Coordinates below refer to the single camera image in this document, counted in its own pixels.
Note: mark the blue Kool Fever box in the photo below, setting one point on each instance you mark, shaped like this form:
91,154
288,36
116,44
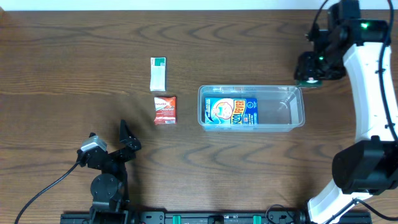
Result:
231,111

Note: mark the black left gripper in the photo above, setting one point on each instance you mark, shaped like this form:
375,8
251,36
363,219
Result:
117,153

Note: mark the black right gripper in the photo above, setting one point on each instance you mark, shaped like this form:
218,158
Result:
305,68

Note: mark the clear plastic container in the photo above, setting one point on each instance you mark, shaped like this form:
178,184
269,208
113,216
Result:
280,108

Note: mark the red Panadol box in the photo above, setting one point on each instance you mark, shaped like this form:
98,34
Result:
165,110

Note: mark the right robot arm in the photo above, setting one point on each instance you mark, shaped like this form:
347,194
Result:
360,49

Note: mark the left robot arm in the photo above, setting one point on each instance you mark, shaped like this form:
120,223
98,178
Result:
110,189

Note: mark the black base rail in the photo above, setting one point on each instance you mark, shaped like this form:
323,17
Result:
181,218

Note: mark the white green Panadol box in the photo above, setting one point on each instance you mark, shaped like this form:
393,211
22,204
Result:
158,74

